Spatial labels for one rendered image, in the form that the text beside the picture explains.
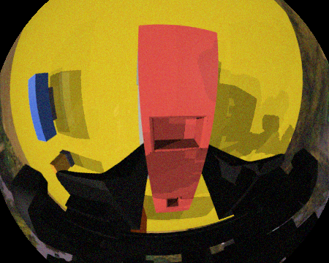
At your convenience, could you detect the blue bar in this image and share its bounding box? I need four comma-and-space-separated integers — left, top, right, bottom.
28, 73, 56, 142

